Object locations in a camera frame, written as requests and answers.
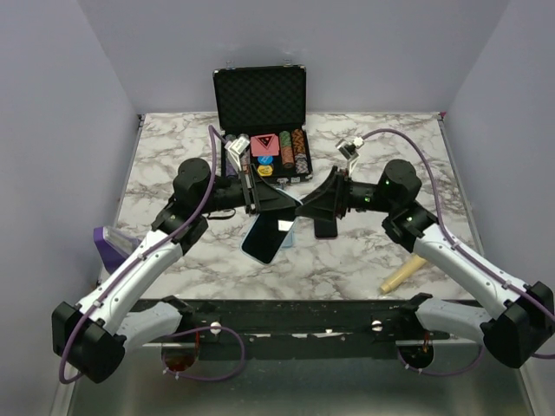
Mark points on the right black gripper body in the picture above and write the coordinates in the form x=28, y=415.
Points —
x=341, y=193

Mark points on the beige wooden handle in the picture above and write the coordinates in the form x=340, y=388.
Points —
x=403, y=273

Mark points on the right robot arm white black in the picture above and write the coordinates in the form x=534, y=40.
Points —
x=513, y=318

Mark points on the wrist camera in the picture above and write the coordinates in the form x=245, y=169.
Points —
x=349, y=149
x=235, y=149

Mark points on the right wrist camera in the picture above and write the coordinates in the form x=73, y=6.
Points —
x=349, y=149

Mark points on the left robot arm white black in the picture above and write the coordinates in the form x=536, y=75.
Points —
x=94, y=334

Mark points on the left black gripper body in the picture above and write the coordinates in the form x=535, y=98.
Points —
x=251, y=199

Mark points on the purple plastic card holder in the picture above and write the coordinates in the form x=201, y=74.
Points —
x=113, y=246

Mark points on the black smartphone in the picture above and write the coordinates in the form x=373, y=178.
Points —
x=266, y=238
x=324, y=229

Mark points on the black aluminium poker chip case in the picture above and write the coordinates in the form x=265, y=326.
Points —
x=262, y=100

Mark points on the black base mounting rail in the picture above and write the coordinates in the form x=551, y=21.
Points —
x=300, y=330

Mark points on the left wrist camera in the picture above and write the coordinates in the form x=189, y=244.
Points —
x=235, y=149

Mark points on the pink card deck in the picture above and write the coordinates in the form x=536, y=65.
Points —
x=264, y=145

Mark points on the yellow dealer button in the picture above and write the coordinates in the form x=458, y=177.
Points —
x=265, y=170

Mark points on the blue dealer button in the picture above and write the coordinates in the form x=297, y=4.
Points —
x=265, y=160

